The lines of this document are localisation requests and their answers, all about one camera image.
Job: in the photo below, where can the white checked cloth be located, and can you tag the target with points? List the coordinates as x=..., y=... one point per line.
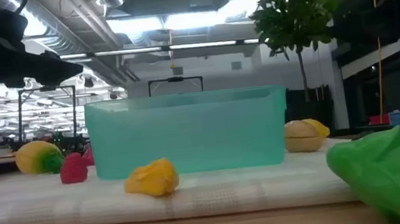
x=233, y=192

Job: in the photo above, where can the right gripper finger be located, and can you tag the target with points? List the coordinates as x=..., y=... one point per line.
x=380, y=25

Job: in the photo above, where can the red box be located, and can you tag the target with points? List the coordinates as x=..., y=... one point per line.
x=377, y=120

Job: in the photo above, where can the yellow lemon toy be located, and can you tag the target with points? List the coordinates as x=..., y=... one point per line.
x=321, y=127

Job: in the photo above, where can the yellow banana toy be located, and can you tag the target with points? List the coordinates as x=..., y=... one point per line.
x=151, y=179

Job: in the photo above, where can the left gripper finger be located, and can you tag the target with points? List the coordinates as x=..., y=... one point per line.
x=53, y=70

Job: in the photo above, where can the tan potato toy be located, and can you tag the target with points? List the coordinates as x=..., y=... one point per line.
x=300, y=138

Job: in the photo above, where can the potted green plant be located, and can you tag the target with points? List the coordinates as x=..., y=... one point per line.
x=293, y=16

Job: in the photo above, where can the teal translucent plastic container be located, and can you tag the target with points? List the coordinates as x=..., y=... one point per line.
x=187, y=136

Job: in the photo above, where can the long ceiling light bar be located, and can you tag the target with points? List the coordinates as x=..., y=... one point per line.
x=195, y=45

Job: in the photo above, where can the black rig frame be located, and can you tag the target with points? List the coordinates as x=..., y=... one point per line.
x=175, y=79
x=46, y=89

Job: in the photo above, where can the grey square wall box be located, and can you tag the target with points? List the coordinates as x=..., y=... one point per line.
x=177, y=71
x=236, y=65

